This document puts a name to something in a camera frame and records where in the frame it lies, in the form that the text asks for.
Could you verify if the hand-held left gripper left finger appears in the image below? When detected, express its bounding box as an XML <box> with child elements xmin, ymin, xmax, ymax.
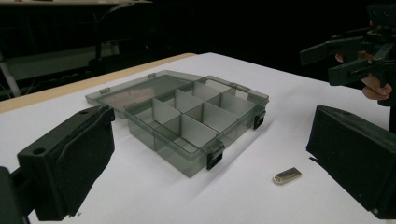
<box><xmin>17</xmin><ymin>105</ymin><xmax>116</xmax><ymax>222</ymax></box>

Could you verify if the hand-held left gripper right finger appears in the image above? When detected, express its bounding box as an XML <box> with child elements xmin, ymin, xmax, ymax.
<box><xmin>305</xmin><ymin>105</ymin><xmax>396</xmax><ymax>220</ymax></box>

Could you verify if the small silver metal piece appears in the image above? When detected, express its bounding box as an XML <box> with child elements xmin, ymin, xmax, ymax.
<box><xmin>272</xmin><ymin>166</ymin><xmax>303</xmax><ymax>186</ymax></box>

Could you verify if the translucent grey compartment box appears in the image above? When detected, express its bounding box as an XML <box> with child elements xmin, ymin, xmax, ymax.
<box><xmin>84</xmin><ymin>69</ymin><xmax>270</xmax><ymax>179</ymax></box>

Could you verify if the grey background desk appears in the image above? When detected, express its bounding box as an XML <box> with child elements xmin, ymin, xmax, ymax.
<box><xmin>0</xmin><ymin>43</ymin><xmax>120</xmax><ymax>83</ymax></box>

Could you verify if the white metal stand leg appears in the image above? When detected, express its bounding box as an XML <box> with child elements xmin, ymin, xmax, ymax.
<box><xmin>0</xmin><ymin>50</ymin><xmax>22</xmax><ymax>98</ymax></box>

